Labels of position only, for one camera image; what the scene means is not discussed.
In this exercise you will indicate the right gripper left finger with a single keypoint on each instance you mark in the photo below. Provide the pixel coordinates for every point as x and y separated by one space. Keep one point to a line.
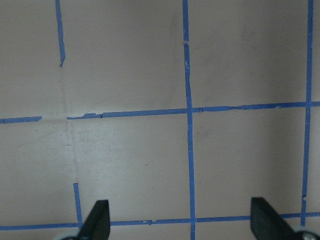
97 225

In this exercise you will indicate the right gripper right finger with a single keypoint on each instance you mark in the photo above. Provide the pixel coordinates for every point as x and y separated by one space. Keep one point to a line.
267 224

